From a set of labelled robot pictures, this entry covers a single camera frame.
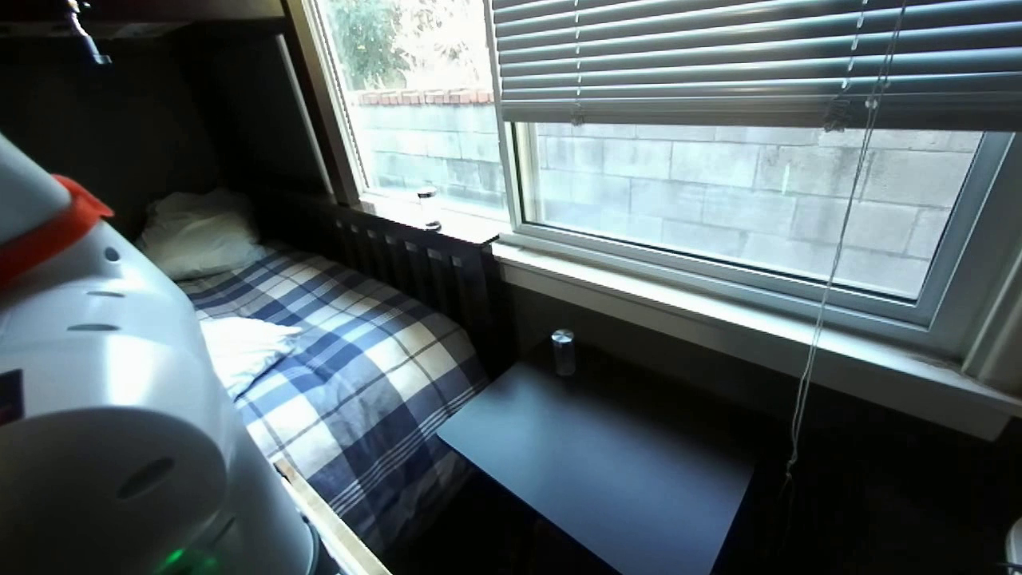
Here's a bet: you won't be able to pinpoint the orange arm strap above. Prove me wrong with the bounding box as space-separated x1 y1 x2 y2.
0 173 116 288

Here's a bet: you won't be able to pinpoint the white cloth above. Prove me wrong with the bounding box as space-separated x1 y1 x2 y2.
199 313 305 395

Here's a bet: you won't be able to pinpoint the silver drink can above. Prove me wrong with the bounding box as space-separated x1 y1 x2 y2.
545 327 581 381

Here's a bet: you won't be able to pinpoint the thin white blinds cord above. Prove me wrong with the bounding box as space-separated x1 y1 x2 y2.
783 0 910 478

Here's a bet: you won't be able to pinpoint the black side table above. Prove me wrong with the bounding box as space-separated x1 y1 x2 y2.
436 361 762 575

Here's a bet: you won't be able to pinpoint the white slatted window blinds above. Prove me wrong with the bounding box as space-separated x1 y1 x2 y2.
490 0 1022 133

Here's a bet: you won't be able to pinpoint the dark wooden headboard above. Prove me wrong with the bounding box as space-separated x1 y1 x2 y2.
254 196 505 364

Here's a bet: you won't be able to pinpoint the white pillow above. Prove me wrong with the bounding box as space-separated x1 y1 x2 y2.
138 189 268 281

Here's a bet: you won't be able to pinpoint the blue plaid bed blanket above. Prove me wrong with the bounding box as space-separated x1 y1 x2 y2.
174 243 491 557

